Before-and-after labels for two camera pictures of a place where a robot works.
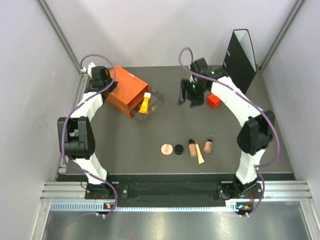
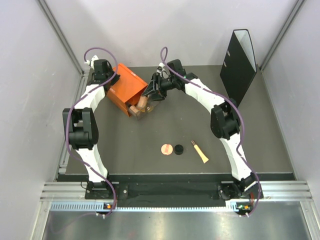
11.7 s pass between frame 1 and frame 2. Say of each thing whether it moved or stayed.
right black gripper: moved
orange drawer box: stayed
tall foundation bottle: moved
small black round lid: stayed
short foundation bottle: moved
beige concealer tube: moved
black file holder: stayed
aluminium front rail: stayed
